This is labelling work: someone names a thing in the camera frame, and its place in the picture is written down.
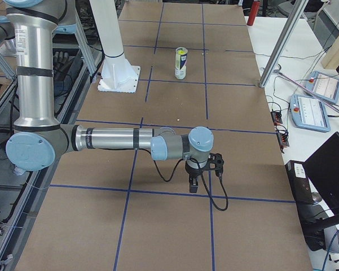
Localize aluminium frame post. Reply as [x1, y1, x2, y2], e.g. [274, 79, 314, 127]
[259, 0, 308, 88]

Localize black desktop computer box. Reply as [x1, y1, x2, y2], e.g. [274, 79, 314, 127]
[285, 160, 323, 205]

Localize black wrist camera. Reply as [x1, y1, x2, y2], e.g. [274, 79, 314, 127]
[209, 153, 224, 178]

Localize near teach pendant tablet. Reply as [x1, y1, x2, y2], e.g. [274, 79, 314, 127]
[290, 94, 331, 133]

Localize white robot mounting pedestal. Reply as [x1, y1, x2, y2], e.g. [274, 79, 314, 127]
[90, 0, 140, 93]

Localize red cylinder bottle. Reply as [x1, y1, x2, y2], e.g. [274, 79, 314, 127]
[246, 1, 261, 26]

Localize clear tennis ball can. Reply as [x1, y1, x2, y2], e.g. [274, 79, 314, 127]
[175, 50, 188, 80]

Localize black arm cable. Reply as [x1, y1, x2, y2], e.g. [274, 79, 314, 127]
[151, 148, 230, 212]

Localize black computer monitor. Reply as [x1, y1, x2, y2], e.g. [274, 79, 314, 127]
[303, 132, 339, 233]

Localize far teach pendant tablet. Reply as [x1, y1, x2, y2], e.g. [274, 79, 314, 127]
[306, 71, 339, 104]

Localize white desk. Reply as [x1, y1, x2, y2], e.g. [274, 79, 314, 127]
[244, 15, 339, 271]

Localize orange black power strip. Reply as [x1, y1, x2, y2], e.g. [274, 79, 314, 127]
[270, 110, 289, 153]

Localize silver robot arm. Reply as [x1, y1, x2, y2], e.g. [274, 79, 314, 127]
[6, 1, 215, 193]

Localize teach pendant tablet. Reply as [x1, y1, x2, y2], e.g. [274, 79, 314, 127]
[290, 94, 331, 133]
[306, 71, 339, 104]

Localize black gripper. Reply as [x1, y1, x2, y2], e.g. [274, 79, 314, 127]
[185, 163, 210, 194]

